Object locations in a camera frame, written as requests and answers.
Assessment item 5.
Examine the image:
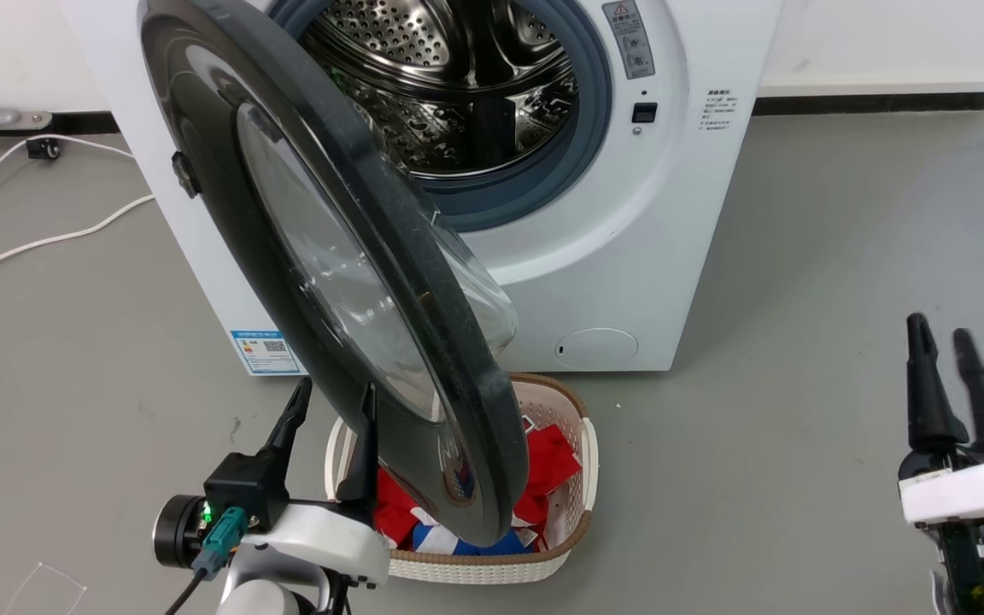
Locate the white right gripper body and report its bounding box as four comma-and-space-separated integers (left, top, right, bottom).
898, 446, 984, 526

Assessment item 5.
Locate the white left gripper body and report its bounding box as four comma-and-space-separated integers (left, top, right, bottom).
243, 501, 391, 589

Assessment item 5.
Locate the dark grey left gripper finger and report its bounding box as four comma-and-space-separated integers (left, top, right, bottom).
256, 377, 314, 481
336, 382, 380, 513

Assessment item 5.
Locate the black round washer door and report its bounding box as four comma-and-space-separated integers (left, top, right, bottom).
138, 0, 530, 548

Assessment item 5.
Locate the white front-load washing machine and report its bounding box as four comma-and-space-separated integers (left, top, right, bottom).
56, 0, 784, 378

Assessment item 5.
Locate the grey rubber door gasket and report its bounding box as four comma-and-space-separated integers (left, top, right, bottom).
268, 0, 613, 233

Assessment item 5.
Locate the blue energy label sticker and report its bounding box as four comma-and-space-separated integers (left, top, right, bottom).
231, 329, 306, 378

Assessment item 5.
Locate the blue and white cloth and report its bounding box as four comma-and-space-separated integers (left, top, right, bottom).
411, 521, 546, 557

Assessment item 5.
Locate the white basket with brown rim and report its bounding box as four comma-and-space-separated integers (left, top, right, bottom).
324, 372, 600, 587

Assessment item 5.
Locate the round white filter cover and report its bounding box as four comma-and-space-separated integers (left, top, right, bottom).
555, 328, 640, 371

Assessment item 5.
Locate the steel perforated washer drum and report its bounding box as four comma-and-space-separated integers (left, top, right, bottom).
298, 0, 580, 179

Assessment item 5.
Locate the grey warning sticker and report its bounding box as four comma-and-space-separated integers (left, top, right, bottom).
601, 0, 656, 80

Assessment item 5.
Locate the black cable with teal plug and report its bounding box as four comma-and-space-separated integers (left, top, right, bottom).
165, 506, 250, 615

